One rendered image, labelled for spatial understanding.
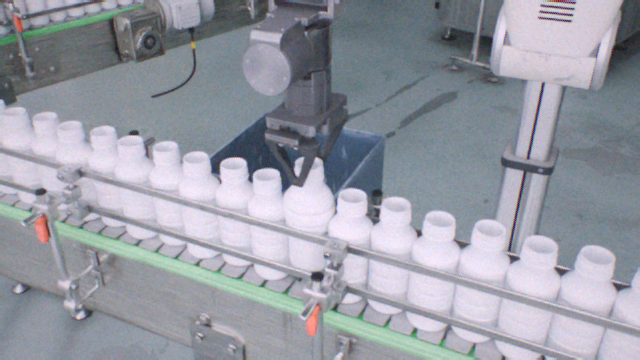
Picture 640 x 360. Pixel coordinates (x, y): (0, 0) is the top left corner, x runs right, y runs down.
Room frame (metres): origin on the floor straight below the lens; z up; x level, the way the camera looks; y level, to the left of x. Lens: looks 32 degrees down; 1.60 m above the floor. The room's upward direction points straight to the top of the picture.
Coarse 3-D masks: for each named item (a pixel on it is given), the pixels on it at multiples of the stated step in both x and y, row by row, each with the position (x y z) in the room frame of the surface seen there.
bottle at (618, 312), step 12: (636, 276) 0.52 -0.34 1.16; (636, 288) 0.51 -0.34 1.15; (624, 300) 0.51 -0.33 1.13; (636, 300) 0.50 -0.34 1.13; (612, 312) 0.52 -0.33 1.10; (624, 312) 0.50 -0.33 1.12; (636, 312) 0.49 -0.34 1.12; (636, 324) 0.49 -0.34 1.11; (612, 336) 0.50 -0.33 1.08; (624, 336) 0.49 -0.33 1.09; (600, 348) 0.52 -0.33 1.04; (612, 348) 0.50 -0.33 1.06; (624, 348) 0.49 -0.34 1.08; (636, 348) 0.48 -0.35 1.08
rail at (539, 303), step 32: (32, 160) 0.86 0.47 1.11; (32, 192) 0.87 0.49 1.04; (160, 192) 0.75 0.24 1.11; (256, 224) 0.68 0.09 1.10; (256, 256) 0.69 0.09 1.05; (384, 256) 0.60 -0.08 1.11; (512, 256) 0.61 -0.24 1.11; (352, 288) 0.62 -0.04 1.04; (480, 288) 0.55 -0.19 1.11; (448, 320) 0.57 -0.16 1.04; (608, 320) 0.49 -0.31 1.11; (544, 352) 0.52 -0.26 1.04
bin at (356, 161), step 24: (264, 120) 1.35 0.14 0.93; (240, 144) 1.24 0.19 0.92; (264, 144) 1.34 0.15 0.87; (336, 144) 1.28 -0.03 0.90; (360, 144) 1.26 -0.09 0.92; (384, 144) 1.24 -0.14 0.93; (216, 168) 1.15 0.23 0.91; (264, 168) 1.33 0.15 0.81; (336, 168) 1.28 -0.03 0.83; (360, 168) 1.09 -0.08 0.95; (336, 192) 1.28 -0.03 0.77
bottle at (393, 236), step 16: (384, 208) 0.63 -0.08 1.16; (400, 208) 0.66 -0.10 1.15; (384, 224) 0.63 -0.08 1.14; (400, 224) 0.62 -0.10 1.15; (384, 240) 0.62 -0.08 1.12; (400, 240) 0.62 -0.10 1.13; (400, 256) 0.61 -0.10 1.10; (368, 272) 0.64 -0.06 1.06; (384, 272) 0.61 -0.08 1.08; (400, 272) 0.61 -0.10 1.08; (368, 288) 0.64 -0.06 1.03; (384, 288) 0.61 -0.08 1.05; (400, 288) 0.62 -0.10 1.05; (384, 304) 0.61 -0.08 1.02
